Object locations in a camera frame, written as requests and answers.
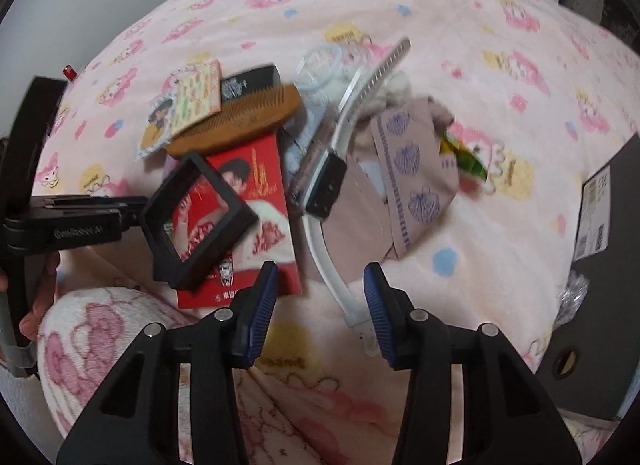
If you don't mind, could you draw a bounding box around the red printed card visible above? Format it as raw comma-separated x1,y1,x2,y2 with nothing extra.
176,134,303,310

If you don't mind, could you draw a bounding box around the small black box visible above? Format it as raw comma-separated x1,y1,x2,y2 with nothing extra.
220,65,282,102

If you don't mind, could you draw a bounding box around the black square display frame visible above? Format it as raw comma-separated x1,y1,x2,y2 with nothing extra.
140,152,260,292

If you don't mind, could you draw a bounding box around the yellow green snack packet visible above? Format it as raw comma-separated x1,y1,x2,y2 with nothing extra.
440,127,493,193

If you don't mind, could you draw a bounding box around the dark grey storage box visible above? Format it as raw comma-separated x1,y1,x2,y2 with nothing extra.
537,132,640,423

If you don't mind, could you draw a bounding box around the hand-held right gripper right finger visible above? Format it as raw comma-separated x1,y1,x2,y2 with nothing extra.
363,262,583,465

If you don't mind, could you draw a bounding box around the wooden comb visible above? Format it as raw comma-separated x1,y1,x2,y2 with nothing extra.
166,83,304,160

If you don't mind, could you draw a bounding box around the person's left hand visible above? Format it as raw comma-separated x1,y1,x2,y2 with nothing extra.
19,251,62,343

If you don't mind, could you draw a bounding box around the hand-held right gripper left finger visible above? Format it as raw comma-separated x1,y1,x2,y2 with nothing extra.
56,261,279,465

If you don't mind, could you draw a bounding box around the cartoon figure sticker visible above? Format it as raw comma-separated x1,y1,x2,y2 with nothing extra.
136,95,176,162

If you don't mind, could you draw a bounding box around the colourful printed card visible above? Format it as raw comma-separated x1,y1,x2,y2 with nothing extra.
167,59,222,138

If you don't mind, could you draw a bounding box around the fluffy pink printed fabric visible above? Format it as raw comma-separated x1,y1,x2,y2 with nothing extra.
39,287,281,465

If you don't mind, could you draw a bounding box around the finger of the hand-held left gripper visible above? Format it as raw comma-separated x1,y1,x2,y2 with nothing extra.
119,196,151,239

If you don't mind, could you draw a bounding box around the clear plastic wrap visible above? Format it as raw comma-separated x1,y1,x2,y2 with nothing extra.
555,272,591,328

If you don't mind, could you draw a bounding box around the pink printed blanket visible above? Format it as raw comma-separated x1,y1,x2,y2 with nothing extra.
30,0,640,465

